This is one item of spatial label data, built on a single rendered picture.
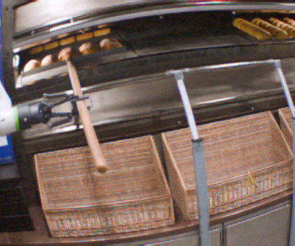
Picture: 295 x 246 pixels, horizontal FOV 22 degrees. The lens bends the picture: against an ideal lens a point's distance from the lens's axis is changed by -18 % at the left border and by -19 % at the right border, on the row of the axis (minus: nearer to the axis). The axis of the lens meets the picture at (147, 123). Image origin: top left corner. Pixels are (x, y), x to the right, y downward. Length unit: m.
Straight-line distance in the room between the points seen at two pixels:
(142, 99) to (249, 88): 0.50
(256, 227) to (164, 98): 0.81
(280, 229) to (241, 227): 0.25
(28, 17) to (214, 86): 0.97
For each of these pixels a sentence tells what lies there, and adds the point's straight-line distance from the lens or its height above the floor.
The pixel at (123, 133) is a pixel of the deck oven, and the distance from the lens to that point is 3.79.
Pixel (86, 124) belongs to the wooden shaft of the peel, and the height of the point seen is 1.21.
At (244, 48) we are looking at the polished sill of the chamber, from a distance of 3.82.
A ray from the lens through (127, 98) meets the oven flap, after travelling 3.76.
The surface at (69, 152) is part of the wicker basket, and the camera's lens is 3.75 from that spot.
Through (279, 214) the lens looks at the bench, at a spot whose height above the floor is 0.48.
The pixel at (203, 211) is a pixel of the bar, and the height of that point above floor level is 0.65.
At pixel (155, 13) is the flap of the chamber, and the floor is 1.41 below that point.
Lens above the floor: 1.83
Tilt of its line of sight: 14 degrees down
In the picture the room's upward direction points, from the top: 9 degrees counter-clockwise
